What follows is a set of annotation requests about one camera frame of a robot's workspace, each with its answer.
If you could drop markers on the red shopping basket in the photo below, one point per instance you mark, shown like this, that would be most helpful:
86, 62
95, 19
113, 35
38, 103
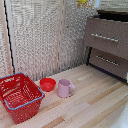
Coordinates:
19, 96

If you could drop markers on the brown drawer cabinet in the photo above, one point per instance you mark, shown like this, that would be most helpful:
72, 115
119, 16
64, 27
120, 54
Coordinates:
108, 43

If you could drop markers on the pink plastic mug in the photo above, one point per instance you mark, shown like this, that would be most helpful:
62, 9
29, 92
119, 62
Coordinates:
65, 88

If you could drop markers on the red plastic bowl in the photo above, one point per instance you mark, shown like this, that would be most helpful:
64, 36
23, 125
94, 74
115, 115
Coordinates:
48, 84

